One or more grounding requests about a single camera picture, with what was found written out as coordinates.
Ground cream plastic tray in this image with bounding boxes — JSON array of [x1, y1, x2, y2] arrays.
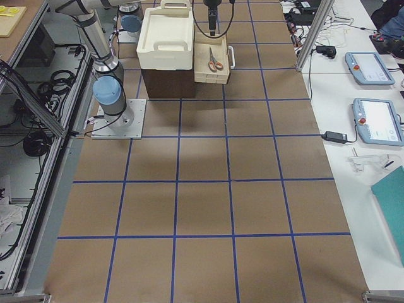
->
[[136, 1, 194, 71]]

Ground dark brown wooden cabinet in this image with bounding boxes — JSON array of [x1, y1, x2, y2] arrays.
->
[[141, 69, 196, 99]]

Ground far blue teach pendant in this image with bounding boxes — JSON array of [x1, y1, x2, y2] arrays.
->
[[345, 52, 395, 85]]

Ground clear acrylic fixture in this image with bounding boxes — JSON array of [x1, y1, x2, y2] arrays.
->
[[347, 148, 403, 173]]

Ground aluminium frame post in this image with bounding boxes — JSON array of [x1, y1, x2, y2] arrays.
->
[[295, 0, 335, 72]]

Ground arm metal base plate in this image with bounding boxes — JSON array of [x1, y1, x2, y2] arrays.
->
[[117, 29, 140, 44], [91, 99, 147, 140]]

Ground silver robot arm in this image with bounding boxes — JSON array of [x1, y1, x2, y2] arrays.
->
[[119, 2, 143, 33], [50, 1, 196, 139]]

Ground near blue teach pendant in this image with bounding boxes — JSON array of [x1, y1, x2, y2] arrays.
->
[[352, 98, 403, 146]]

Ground grey orange scissors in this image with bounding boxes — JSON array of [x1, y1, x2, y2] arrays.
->
[[208, 47, 223, 73]]

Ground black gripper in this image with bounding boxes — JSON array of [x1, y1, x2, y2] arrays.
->
[[203, 0, 222, 37]]

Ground blue teach pendant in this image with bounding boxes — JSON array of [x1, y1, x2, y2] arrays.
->
[[352, 98, 403, 146], [345, 52, 395, 85]]

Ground wooden drawer with white handle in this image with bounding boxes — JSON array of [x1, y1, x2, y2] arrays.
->
[[194, 32, 235, 85]]

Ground wooden board with yellow parts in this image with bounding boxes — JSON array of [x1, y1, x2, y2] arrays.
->
[[0, 5, 27, 38]]

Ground black power adapter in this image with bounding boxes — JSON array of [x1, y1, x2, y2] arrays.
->
[[321, 131, 348, 144]]

